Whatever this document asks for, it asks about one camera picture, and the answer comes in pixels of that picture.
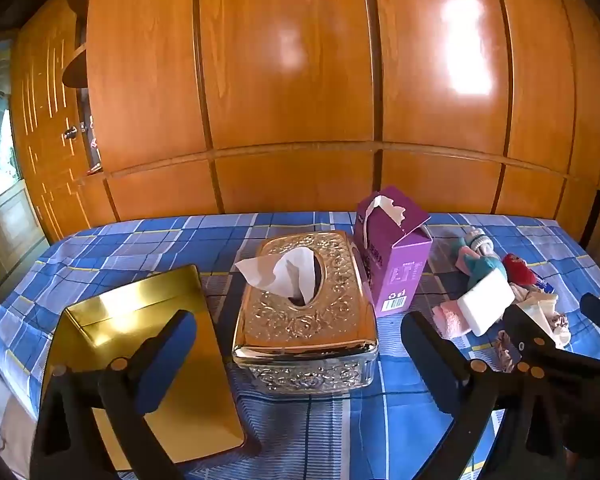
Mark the blue plaid bed sheet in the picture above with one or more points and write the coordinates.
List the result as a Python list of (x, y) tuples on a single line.
[(145, 245)]

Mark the white sponge block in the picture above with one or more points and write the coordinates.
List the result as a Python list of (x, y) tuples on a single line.
[(485, 300)]

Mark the white sock with blue stripes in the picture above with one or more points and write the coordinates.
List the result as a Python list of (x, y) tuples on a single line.
[(477, 242)]

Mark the mauve scrunchie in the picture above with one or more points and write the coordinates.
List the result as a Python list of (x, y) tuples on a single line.
[(507, 355)]

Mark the pale pink waffle cloth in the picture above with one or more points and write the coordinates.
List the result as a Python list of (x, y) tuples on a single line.
[(545, 307)]

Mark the blue packet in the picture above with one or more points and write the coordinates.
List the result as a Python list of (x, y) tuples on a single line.
[(545, 285)]

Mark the purple tissue box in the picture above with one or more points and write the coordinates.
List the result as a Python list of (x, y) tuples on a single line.
[(400, 270)]

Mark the wooden panel door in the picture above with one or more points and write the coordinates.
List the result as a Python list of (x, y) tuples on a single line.
[(45, 110)]

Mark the gold metal tray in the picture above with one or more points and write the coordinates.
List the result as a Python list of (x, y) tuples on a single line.
[(130, 310)]

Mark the pink fuzzy sock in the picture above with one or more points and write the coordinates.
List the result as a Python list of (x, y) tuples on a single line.
[(450, 320)]

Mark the red sock with reindeer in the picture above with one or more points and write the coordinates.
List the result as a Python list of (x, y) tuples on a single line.
[(520, 270)]

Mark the metal door knob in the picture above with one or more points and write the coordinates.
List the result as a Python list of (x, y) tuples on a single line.
[(71, 134)]

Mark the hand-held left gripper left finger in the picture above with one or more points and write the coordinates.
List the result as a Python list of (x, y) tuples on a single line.
[(165, 355)]

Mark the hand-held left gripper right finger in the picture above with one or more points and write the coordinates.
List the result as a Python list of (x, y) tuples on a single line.
[(425, 355)]

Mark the round wooden shelf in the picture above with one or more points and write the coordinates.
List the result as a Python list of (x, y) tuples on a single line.
[(75, 72)]

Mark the wooden wardrobe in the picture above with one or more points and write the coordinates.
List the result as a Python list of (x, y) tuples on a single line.
[(290, 85)]

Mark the wooden door with glass pane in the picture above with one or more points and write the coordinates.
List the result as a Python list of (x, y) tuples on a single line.
[(0, 135)]

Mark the pink and blue soft toy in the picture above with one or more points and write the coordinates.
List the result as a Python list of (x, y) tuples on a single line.
[(464, 260)]

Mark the gold embossed tissue box holder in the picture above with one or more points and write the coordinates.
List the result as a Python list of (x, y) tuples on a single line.
[(300, 330)]

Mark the white tissue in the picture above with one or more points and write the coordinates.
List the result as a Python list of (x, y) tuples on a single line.
[(280, 275)]

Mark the blue plush toy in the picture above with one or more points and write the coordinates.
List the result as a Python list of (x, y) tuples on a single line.
[(485, 267)]

